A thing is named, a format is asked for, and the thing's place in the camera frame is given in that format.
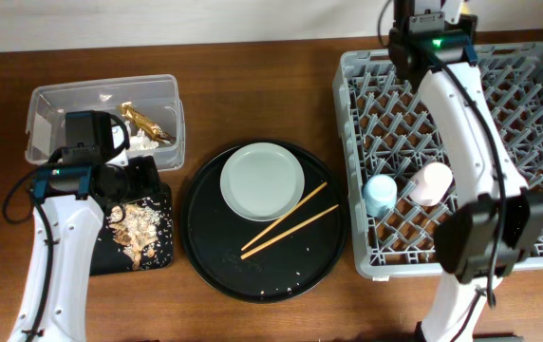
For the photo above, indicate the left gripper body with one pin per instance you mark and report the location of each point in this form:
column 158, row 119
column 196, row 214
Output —
column 139, row 180

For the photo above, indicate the black rectangular tray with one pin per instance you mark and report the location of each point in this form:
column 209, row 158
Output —
column 108, row 258

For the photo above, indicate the food scraps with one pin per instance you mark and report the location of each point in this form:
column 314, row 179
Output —
column 135, row 228

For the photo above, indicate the round black tray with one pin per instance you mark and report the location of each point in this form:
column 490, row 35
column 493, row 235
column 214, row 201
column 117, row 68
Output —
column 212, row 235

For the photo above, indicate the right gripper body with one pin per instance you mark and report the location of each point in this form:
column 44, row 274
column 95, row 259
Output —
column 458, row 24

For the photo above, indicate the wooden chopstick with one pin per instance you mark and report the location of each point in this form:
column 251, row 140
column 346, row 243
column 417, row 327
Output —
column 287, row 233
column 278, row 220

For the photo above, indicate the grey plate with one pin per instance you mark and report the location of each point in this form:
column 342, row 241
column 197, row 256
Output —
column 262, row 181

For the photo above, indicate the grey dishwasher rack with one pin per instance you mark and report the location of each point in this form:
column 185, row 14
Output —
column 385, row 129

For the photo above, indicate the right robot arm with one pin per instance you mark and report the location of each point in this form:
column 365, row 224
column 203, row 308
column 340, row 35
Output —
column 431, row 45

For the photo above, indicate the blue cup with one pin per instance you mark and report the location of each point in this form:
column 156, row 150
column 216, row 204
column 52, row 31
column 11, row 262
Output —
column 380, row 195

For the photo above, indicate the pink cup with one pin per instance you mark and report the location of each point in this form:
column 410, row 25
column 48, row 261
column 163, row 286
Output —
column 431, row 184

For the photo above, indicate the clear plastic bin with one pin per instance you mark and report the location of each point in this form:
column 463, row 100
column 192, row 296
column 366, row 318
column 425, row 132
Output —
column 154, row 96

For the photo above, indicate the white tissue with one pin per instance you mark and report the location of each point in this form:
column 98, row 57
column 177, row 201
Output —
column 139, row 140

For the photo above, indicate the gold foil wrapper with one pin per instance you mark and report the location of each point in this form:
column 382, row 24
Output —
column 150, row 128

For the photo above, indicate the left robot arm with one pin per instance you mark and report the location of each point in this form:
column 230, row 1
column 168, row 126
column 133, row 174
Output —
column 71, row 194

